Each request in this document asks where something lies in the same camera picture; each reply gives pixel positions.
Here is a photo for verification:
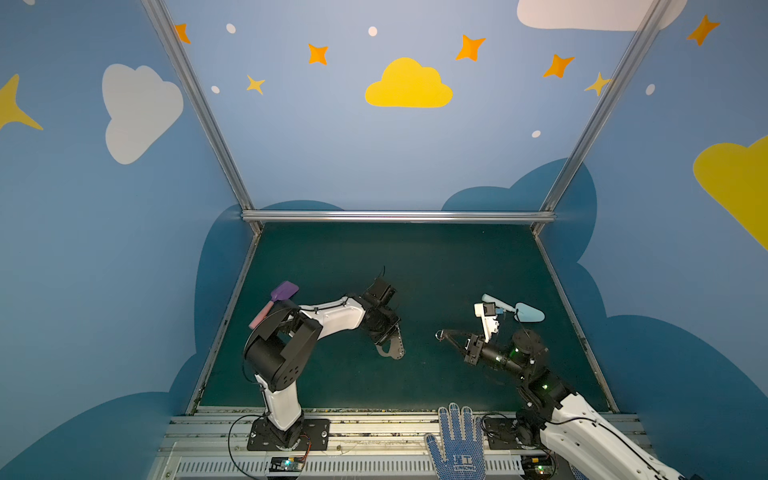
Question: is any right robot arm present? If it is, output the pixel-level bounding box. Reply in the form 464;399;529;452
436;328;683;479

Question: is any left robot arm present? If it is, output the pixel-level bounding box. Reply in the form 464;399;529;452
243;277;405;439

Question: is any light blue toy shovel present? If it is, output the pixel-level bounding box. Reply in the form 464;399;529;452
481;294;546;323

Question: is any purple pink toy shovel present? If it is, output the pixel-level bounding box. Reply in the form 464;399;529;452
248;281;299;330

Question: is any blue dotted work glove left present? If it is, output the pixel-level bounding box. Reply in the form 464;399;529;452
424;403;486;480

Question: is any right controller board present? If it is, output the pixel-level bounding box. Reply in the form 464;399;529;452
521;456;557;480

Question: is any controller board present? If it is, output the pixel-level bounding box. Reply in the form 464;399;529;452
269;457;305;474
521;456;557;480

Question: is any left controller board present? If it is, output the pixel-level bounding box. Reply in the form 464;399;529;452
269;457;305;474

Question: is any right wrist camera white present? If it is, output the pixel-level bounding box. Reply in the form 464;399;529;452
474;302;499;343

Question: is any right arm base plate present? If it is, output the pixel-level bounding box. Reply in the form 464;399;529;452
481;415;539;450

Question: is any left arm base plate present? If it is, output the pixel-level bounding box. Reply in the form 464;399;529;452
246;417;331;452

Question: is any aluminium frame rear bar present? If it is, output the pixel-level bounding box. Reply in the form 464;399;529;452
241;210;555;224

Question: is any front aluminium rail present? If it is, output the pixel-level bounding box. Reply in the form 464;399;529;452
146;411;667;480

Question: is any aluminium frame left post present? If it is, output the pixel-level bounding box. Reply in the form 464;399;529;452
141;0;253;214

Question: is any aluminium frame post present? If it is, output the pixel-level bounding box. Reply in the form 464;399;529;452
141;0;253;214
540;0;673;222

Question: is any aluminium frame right post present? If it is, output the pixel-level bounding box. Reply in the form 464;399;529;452
540;0;673;222

